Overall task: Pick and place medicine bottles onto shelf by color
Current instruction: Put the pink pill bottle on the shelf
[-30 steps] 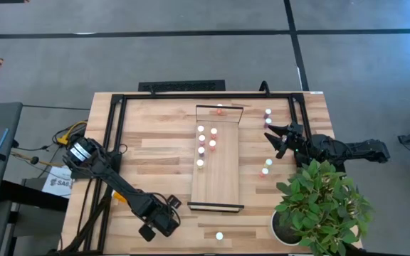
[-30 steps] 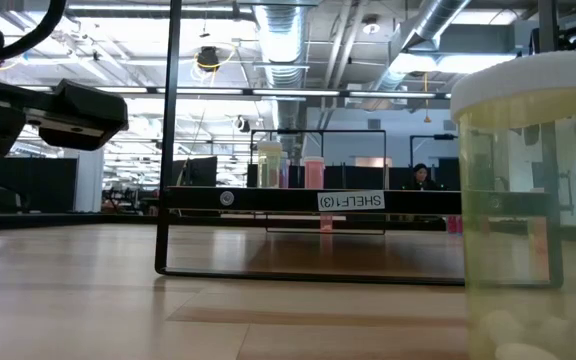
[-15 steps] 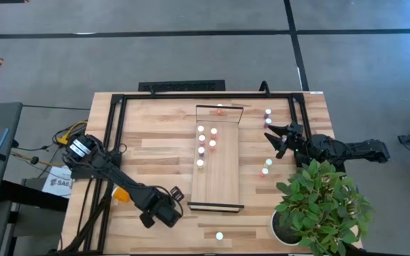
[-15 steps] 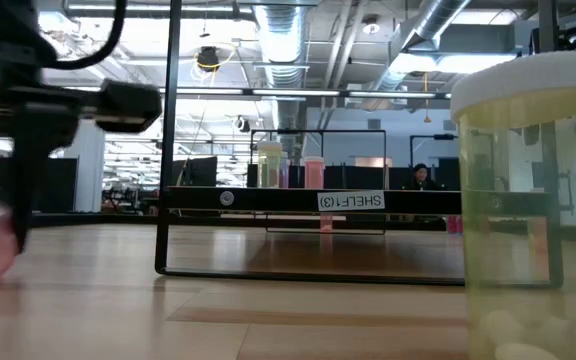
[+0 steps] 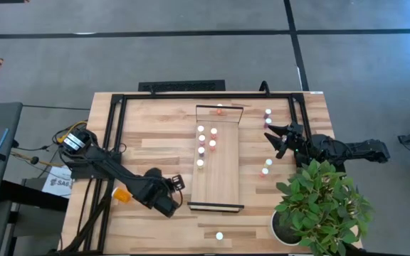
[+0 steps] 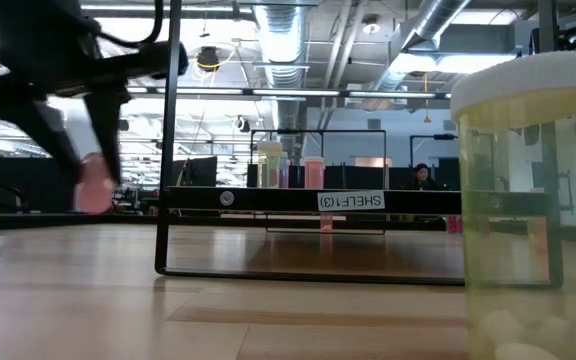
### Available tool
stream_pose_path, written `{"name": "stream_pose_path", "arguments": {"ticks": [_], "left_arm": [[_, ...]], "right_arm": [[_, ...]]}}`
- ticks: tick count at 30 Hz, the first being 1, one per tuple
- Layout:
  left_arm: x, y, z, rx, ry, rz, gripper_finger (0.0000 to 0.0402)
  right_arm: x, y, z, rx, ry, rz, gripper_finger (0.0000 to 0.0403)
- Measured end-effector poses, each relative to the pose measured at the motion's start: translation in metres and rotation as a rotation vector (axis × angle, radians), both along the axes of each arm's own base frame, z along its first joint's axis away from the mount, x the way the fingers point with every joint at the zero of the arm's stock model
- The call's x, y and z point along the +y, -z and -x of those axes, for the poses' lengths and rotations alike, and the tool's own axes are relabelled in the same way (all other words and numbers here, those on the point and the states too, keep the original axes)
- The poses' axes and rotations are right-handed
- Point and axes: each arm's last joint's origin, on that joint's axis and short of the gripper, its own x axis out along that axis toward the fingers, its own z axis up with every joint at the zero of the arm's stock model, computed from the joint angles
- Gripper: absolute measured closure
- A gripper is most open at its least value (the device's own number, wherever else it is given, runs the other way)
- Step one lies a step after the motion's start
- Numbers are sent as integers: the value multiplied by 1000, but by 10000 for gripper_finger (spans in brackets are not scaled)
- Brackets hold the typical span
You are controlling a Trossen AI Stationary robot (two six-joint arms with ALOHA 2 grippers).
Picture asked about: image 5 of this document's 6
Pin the small jar with pink contents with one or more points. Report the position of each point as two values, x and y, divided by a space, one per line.
201 150

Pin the yellow-green bottle yellow pills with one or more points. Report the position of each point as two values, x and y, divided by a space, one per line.
200 128

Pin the salmon medicine bottle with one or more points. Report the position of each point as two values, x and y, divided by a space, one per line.
264 172

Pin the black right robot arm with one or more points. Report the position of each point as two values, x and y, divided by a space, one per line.
365 147

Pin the black aluminium table frame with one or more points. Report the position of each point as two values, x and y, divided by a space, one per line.
208 96

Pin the green leafy plant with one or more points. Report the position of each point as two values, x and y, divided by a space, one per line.
319 206

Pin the yellow medicine bottle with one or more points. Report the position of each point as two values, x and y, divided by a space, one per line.
200 163

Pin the purple bottle pink pills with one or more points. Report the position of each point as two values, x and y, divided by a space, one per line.
201 138

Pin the white plant pot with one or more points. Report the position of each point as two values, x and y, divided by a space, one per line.
282 234

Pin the orange bottle with white cap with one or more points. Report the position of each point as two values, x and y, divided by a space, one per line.
214 131

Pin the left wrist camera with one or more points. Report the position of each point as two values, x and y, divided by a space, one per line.
177 182

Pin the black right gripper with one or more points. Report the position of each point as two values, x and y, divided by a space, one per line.
294 144

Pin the black round plug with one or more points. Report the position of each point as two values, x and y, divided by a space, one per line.
34 160

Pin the salmon bottle orange pills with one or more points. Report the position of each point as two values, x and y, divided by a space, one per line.
212 143

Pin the yellow-green medicine bottle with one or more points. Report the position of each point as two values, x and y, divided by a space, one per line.
268 163

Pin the wooden shelf black frame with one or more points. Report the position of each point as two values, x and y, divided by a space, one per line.
215 177

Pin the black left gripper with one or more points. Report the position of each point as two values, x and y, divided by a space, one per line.
164 185

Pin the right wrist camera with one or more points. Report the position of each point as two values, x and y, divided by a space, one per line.
295 127

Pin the large orange medicine bottle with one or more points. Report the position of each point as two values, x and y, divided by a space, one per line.
123 195

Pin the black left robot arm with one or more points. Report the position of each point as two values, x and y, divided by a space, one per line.
112 167

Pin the purple medicine bottle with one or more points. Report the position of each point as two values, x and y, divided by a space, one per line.
267 113
268 122

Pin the black floor vent grille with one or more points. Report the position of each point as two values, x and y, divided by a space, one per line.
182 85

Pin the white printed paper sheet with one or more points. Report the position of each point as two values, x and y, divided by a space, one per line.
57 183

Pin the white corner sticker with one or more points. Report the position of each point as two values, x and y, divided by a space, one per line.
316 92

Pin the white piece near bottom edge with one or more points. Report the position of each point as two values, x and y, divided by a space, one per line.
219 235

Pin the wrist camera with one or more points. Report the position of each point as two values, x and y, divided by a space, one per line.
177 182
295 127

